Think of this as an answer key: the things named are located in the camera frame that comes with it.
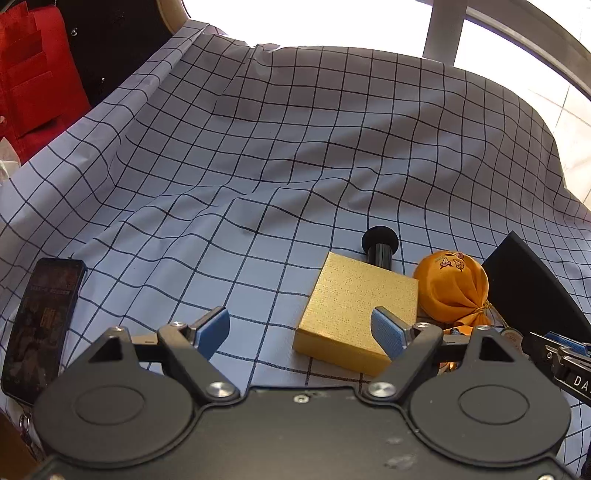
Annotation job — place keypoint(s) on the black bag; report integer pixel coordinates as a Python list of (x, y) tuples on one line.
[(120, 46)]

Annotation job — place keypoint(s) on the black smartphone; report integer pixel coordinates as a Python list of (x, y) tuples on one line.
[(41, 323)]

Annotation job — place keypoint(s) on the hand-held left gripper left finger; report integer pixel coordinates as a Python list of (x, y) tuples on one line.
[(213, 330)]

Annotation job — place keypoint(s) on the gold cardboard box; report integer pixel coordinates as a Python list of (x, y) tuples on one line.
[(351, 304)]

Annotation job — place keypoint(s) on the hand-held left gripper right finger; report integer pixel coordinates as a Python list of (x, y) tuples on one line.
[(388, 332)]

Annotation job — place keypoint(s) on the beige curved rim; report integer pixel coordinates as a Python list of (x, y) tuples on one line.
[(171, 16)]

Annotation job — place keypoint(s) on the white plastic bag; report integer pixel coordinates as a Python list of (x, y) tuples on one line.
[(8, 161)]

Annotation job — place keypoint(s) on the black triangular glasses case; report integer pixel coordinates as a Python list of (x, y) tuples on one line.
[(526, 277)]

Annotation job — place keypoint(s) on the red fabric bag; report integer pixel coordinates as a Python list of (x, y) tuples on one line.
[(37, 69)]

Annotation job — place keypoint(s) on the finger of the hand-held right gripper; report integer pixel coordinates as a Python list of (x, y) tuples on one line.
[(572, 344), (542, 346)]

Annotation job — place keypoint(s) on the checked light blue bed sheet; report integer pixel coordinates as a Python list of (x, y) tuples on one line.
[(231, 161)]

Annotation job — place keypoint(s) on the window frame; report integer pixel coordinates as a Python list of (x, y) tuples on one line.
[(441, 27)]

